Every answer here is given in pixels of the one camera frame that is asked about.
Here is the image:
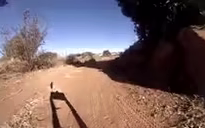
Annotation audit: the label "red dirt path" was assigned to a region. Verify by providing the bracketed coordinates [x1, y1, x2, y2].
[0, 63, 164, 128]

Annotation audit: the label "dry grass verge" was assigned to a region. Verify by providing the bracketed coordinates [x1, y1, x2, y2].
[0, 56, 66, 84]

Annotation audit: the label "distant low bushes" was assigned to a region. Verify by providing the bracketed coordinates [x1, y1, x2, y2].
[64, 49, 124, 67]

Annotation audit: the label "bare dry bush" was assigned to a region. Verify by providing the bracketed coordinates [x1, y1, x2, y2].
[0, 9, 59, 69]

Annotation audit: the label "dark leafy tree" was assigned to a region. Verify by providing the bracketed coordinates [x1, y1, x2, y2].
[115, 0, 205, 44]

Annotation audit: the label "red earth bank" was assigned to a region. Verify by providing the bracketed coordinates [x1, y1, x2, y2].
[86, 28, 205, 104]

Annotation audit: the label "leaf-strewn gravel ground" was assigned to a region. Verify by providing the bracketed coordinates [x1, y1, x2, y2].
[116, 84, 205, 128]

